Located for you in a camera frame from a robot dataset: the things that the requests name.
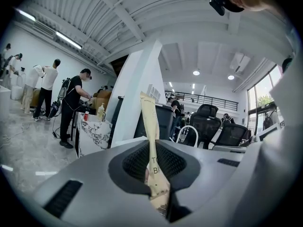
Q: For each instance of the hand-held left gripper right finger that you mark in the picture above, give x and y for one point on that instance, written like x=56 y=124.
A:
x=208 y=174

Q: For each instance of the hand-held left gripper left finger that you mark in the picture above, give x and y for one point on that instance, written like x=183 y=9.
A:
x=94 y=197

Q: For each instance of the beige toiletry item packet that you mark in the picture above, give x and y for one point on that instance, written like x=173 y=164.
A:
x=150 y=119

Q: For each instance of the white marble sink counter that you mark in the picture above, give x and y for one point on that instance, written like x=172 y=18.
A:
x=93 y=131

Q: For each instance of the black mesh office chair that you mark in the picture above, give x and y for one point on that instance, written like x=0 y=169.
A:
x=233 y=132
x=204 y=124

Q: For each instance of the white curved chair back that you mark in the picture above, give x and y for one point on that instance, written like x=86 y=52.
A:
x=189 y=128

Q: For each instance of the dark plastic bin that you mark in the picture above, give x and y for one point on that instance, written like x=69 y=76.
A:
x=164 y=122

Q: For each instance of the black metal railing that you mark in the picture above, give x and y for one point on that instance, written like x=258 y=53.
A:
x=213 y=100

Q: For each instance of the black backpack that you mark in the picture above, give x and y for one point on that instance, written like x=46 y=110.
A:
x=268 y=120

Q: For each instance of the person's white shirt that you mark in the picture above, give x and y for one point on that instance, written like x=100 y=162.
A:
x=281 y=131

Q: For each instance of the cream pump bottle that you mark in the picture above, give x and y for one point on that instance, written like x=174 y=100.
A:
x=101 y=112

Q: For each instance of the round ceiling light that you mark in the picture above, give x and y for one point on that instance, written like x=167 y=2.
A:
x=196 y=72
x=231 y=77

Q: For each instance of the brown cardboard box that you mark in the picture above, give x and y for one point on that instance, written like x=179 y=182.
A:
x=103 y=97

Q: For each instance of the white angled column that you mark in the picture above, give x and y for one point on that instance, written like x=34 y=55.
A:
x=137 y=96

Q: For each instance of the white ceiling air conditioner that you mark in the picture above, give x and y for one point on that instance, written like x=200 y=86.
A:
x=239 y=63

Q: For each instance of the long fluorescent ceiling light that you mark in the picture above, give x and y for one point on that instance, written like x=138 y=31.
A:
x=68 y=40
x=25 y=14

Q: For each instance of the black head-mounted camera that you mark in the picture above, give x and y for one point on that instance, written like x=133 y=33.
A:
x=220 y=1

